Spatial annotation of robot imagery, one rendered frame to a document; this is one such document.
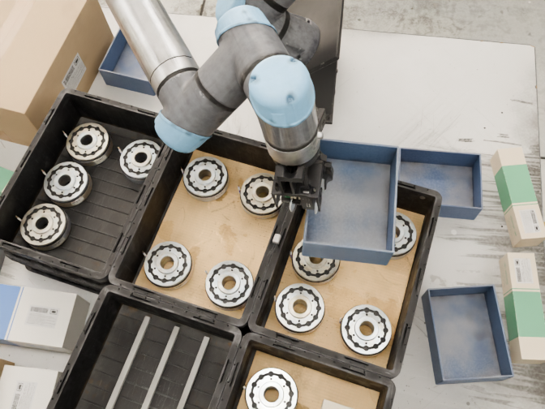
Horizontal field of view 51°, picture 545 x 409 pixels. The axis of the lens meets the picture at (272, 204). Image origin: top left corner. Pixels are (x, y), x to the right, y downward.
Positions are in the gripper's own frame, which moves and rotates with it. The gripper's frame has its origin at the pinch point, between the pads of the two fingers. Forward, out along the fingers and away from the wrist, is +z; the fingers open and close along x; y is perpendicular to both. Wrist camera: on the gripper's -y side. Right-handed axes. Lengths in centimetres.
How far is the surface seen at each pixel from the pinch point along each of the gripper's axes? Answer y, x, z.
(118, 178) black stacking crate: -10, -50, 24
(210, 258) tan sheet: 5.8, -23.9, 26.8
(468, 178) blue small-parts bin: -29, 32, 46
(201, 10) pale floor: -135, -80, 105
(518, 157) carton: -34, 44, 42
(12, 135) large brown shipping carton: -22, -85, 28
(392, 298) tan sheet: 8.5, 15.9, 31.5
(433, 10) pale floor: -149, 24, 117
